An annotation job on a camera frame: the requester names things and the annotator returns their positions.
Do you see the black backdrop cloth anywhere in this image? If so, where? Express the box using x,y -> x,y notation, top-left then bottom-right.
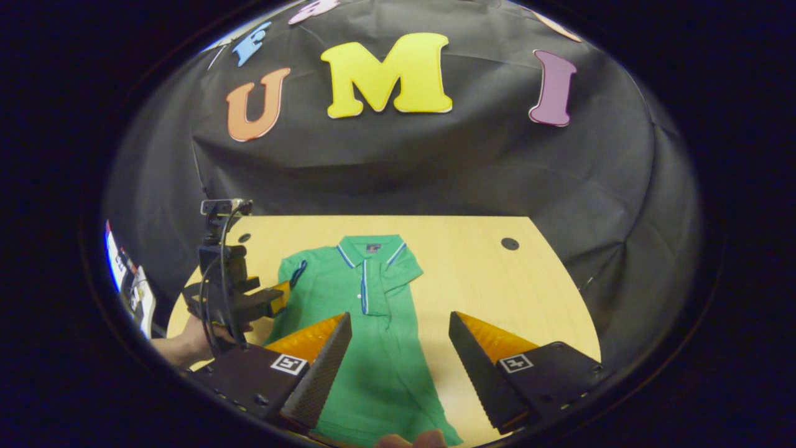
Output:
103,0 -> 703,374

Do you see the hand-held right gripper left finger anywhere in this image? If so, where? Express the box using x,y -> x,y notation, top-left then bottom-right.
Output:
184,312 -> 353,433

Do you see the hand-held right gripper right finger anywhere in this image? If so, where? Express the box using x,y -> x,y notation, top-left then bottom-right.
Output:
448,310 -> 605,435

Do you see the white side table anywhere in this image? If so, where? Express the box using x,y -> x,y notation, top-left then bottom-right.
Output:
127,266 -> 157,340

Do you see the computer monitor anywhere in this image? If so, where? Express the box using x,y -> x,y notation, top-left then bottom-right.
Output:
104,219 -> 129,293

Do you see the green polo T-shirt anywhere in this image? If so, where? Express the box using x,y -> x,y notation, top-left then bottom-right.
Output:
264,235 -> 464,448

